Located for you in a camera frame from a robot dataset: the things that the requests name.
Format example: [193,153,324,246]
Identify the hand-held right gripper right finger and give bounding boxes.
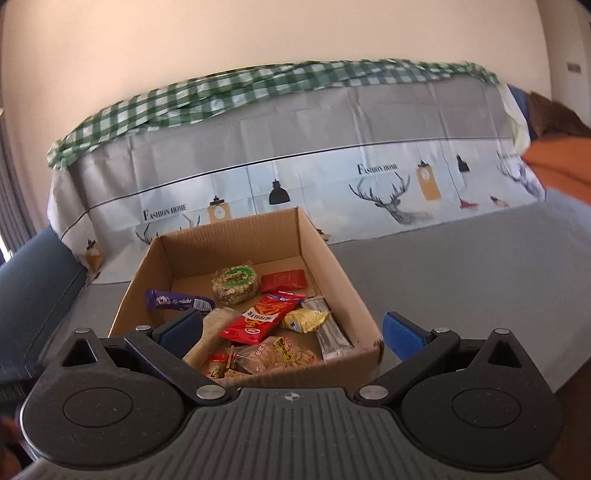
[353,311,529,407]

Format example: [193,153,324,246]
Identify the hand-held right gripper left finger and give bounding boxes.
[60,308,229,407]

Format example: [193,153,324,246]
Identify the red square snack packet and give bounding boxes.
[259,269,308,294]

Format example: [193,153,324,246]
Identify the small red orange snack bar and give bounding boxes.
[201,353,232,380]

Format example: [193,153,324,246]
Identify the clear grain snack packet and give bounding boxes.
[211,262,260,306]

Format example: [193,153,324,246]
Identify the clear peanut snack packet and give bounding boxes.
[226,336,324,376]

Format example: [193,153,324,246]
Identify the green checked cloth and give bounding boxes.
[46,59,502,171]

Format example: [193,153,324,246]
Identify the dark blue cushion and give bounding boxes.
[0,224,88,407]

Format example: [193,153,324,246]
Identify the white snack bar packet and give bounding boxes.
[301,296,354,361]

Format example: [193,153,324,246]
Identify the purple chocolate bar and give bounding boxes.
[146,289,216,312]

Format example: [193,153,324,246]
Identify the cardboard box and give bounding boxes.
[107,207,384,388]

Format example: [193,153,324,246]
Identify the orange cloth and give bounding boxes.
[522,137,591,206]

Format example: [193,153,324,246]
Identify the brown cloth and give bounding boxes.
[526,91,591,139]

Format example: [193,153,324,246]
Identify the grey curtain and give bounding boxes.
[0,108,40,259]

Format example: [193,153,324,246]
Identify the yellow snack packet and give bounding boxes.
[280,308,332,334]

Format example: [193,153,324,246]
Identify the blue cloth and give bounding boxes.
[505,84,539,139]

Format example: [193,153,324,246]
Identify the grey deer printed cloth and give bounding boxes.
[46,74,548,284]

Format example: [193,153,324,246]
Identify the large red snack packet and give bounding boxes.
[218,291,307,346]

